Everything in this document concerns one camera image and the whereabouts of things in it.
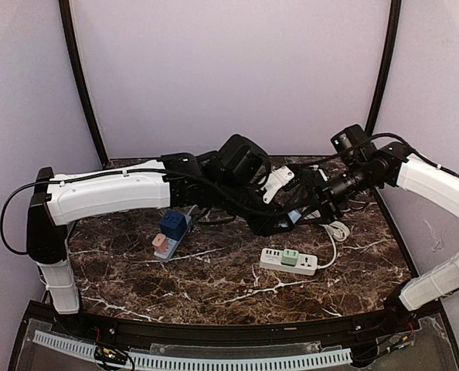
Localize light blue plug adapter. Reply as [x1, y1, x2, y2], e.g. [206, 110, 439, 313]
[288, 210, 301, 224]

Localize green plug adapter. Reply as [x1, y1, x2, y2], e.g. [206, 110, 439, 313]
[280, 249, 300, 267]

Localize blue cube socket adapter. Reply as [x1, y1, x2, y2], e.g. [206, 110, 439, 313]
[159, 210, 188, 241]

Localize pink plug adapter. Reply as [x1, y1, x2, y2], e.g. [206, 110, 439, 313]
[152, 233, 168, 254]

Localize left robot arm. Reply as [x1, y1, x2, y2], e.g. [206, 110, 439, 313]
[16, 154, 297, 315]

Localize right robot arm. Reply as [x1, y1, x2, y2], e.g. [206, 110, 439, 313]
[322, 124, 459, 316]

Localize white power strip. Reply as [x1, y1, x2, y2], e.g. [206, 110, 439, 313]
[259, 248, 318, 276]

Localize light blue power strip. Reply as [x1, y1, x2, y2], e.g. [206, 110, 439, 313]
[154, 214, 192, 263]

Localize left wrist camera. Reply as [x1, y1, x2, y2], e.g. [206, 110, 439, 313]
[218, 134, 268, 184]

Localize black front rail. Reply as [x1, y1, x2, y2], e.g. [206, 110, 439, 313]
[42, 308, 407, 349]

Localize grey slotted cable duct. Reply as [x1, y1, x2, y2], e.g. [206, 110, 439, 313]
[32, 330, 352, 370]

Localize right black frame post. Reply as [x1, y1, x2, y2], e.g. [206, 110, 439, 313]
[365, 0, 402, 135]

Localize black frame post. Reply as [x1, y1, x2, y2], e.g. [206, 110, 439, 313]
[365, 0, 402, 135]
[58, 0, 109, 167]

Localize left black frame post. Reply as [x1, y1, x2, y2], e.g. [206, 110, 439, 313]
[58, 0, 109, 167]

